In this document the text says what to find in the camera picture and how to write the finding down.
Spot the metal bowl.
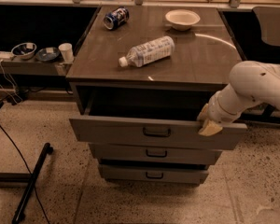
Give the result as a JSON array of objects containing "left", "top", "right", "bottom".
[{"left": 11, "top": 42, "right": 36, "bottom": 60}]

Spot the white power strip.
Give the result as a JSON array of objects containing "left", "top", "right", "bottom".
[{"left": 0, "top": 51, "right": 13, "bottom": 60}]

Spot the grey side shelf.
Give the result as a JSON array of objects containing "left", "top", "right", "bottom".
[{"left": 0, "top": 60, "right": 71, "bottom": 76}]

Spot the white paper cup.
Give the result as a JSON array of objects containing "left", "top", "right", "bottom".
[{"left": 58, "top": 43, "right": 74, "bottom": 63}]

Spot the clear plastic water bottle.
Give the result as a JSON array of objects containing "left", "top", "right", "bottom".
[{"left": 119, "top": 36, "right": 175, "bottom": 68}]

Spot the white paper bowl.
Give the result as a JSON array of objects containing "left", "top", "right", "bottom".
[{"left": 165, "top": 9, "right": 201, "bottom": 31}]

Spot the black cable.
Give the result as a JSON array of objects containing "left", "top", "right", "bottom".
[{"left": 0, "top": 117, "right": 51, "bottom": 224}]

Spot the grey bottom drawer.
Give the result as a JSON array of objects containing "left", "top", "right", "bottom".
[{"left": 98, "top": 164, "right": 208, "bottom": 185}]

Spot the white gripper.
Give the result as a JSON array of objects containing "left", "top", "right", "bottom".
[{"left": 197, "top": 94, "right": 240, "bottom": 136}]

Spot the grey drawer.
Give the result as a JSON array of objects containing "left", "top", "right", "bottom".
[
  {"left": 89, "top": 143, "right": 221, "bottom": 165},
  {"left": 98, "top": 164, "right": 208, "bottom": 185},
  {"left": 70, "top": 88, "right": 246, "bottom": 150}
]

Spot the grey middle drawer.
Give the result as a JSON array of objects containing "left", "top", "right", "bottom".
[{"left": 89, "top": 143, "right": 221, "bottom": 165}]

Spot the grey drawer cabinet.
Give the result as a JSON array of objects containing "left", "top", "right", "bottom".
[{"left": 67, "top": 7, "right": 241, "bottom": 172}]

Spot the blue soda can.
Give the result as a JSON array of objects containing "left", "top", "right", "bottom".
[{"left": 104, "top": 7, "right": 130, "bottom": 30}]

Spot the dark blue bowl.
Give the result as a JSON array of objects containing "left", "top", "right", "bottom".
[{"left": 35, "top": 47, "right": 60, "bottom": 62}]

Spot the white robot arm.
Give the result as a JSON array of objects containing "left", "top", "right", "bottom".
[{"left": 197, "top": 61, "right": 280, "bottom": 136}]

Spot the grey top drawer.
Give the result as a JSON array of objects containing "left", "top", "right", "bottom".
[{"left": 70, "top": 88, "right": 246, "bottom": 150}]

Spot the black stand leg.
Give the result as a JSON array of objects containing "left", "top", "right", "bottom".
[{"left": 12, "top": 143, "right": 53, "bottom": 224}]

